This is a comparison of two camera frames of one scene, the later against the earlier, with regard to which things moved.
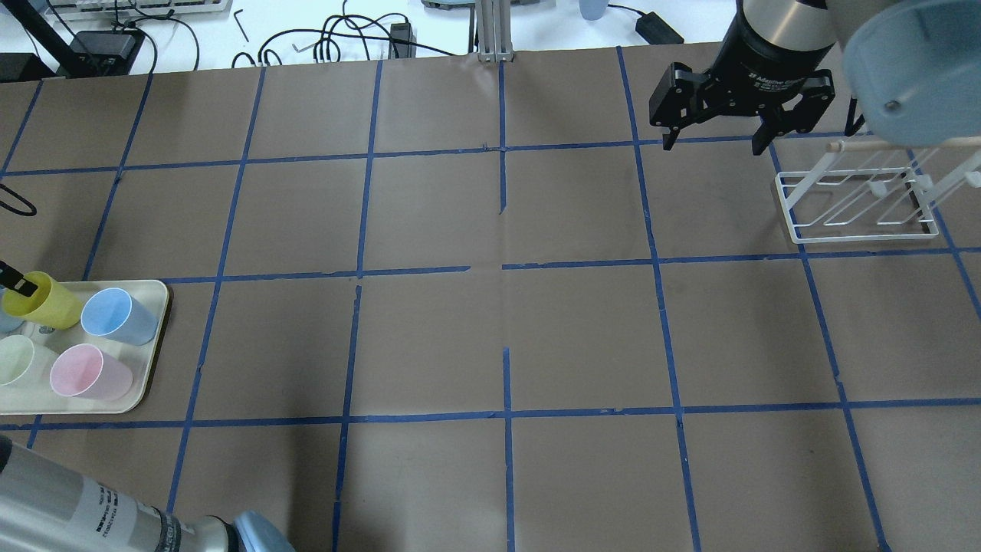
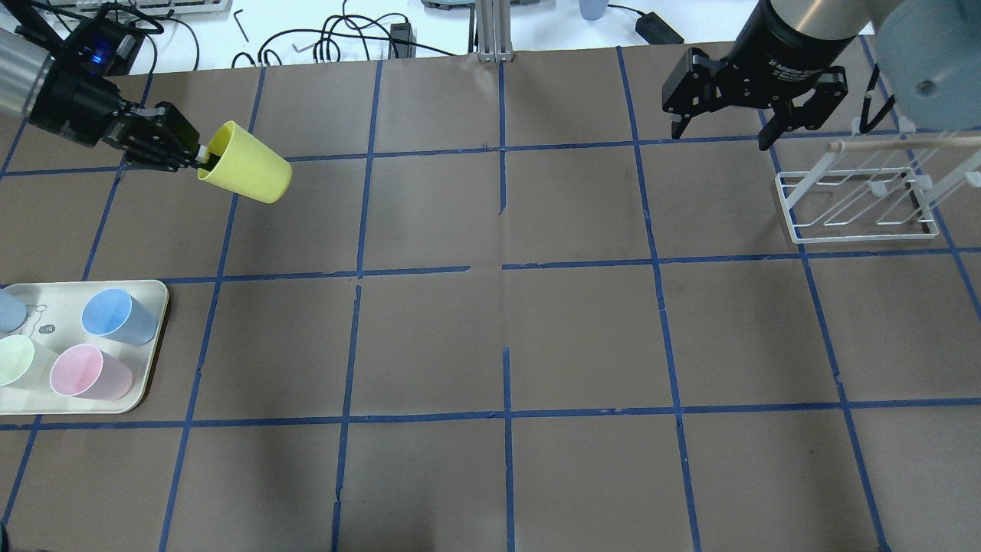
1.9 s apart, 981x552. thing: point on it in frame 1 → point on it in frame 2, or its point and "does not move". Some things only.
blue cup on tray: [112, 313] does not move
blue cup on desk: [592, 10] does not move
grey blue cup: [8, 323] does not move
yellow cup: [51, 304] → [248, 165]
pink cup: [84, 370] does not move
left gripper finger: [13, 278] → [77, 97]
